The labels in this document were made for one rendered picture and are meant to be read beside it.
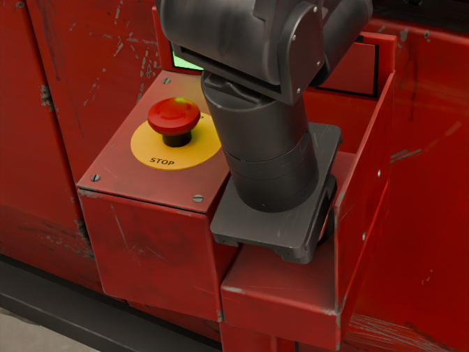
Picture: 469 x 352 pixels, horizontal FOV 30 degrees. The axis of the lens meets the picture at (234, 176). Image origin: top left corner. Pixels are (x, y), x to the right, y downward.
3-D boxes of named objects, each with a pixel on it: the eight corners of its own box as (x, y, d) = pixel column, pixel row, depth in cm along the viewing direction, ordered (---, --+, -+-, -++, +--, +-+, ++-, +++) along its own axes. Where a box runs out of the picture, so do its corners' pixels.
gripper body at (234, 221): (345, 142, 62) (333, 72, 56) (305, 264, 57) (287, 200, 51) (259, 130, 64) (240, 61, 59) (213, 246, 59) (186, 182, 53)
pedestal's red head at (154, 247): (102, 295, 71) (55, 120, 60) (179, 172, 83) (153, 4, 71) (339, 354, 65) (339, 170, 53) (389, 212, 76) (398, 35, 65)
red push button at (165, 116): (144, 157, 66) (137, 119, 64) (165, 126, 69) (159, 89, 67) (192, 166, 65) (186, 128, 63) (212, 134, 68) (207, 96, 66)
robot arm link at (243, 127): (177, 81, 50) (259, 111, 48) (241, 3, 53) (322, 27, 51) (204, 154, 56) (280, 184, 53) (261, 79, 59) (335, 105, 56)
